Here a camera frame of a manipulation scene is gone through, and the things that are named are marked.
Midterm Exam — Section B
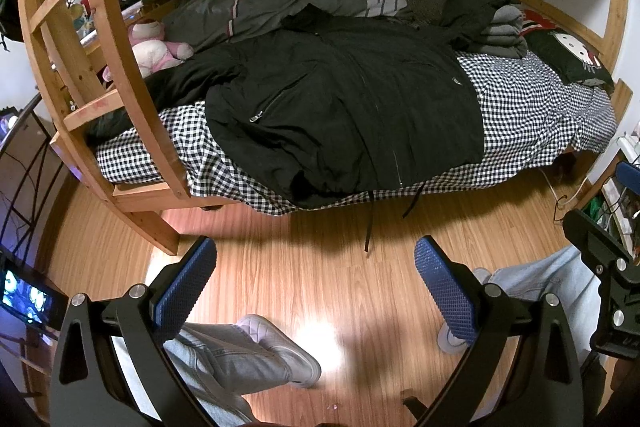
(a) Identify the grey jeans leg right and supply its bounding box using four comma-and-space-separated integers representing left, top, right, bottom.
488, 245, 601, 364

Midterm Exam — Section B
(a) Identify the large black jacket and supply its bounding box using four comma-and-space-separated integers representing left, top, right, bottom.
84, 3, 485, 212

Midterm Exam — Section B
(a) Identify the black folded garment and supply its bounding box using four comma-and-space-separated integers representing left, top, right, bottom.
424, 0, 520, 51

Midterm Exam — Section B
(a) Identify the black metal rack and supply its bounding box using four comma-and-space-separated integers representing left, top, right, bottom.
1, 94, 63, 265

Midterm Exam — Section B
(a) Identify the pink plush bear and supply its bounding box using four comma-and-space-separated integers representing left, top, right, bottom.
128, 18, 194, 78

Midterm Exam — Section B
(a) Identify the wooden bed frame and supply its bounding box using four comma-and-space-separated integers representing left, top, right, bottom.
15, 0, 634, 257

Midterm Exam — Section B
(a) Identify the glowing monitor screen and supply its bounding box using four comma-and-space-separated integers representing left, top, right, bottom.
1, 256, 68, 331

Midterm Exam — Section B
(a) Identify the black white checkered bedsheet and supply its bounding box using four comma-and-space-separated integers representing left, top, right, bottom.
95, 50, 618, 217

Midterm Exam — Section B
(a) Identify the grey jeans leg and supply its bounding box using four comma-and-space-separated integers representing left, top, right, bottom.
488, 245, 601, 364
164, 324, 292, 426

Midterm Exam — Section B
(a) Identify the grey jeans leg left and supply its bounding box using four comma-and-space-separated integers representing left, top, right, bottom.
164, 324, 292, 426

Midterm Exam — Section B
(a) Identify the white sneaker left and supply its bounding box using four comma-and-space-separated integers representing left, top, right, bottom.
236, 314, 322, 388

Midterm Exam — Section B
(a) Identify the folded grey clothes stack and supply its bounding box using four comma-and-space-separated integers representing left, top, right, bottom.
471, 4, 528, 60

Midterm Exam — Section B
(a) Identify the grey striped duvet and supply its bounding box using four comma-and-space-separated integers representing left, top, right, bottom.
163, 0, 407, 51

